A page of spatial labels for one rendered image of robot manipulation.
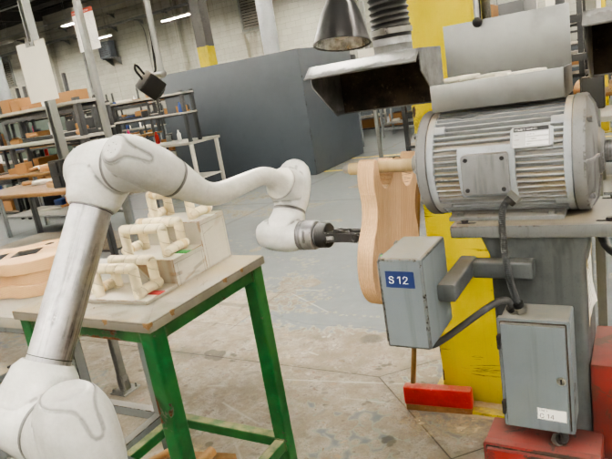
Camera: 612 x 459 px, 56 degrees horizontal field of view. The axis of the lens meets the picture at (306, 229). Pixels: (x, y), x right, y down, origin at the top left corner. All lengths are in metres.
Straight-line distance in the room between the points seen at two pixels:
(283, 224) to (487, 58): 0.73
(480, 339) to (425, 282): 1.44
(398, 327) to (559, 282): 0.38
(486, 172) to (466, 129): 0.12
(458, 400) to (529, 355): 1.35
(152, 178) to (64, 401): 0.51
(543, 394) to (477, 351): 1.26
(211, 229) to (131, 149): 0.76
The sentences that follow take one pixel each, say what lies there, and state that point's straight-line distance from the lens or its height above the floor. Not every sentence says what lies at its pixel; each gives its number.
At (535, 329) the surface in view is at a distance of 1.34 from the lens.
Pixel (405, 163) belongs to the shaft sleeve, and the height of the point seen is 1.26.
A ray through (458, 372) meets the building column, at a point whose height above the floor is 0.16.
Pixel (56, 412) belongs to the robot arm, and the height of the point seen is 0.96.
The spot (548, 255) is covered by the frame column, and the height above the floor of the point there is 1.04.
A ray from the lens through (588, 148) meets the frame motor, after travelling 1.31.
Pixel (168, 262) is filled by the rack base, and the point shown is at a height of 1.01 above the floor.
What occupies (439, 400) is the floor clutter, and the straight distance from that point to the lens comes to 2.72.
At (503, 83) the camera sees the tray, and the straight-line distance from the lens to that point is 1.35.
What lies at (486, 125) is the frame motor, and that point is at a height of 1.34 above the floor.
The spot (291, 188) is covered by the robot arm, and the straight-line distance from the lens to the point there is 1.76.
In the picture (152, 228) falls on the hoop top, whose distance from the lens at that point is 1.94.
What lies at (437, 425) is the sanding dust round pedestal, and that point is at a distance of 2.68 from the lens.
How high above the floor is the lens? 1.49
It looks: 14 degrees down
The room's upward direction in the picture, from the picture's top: 9 degrees counter-clockwise
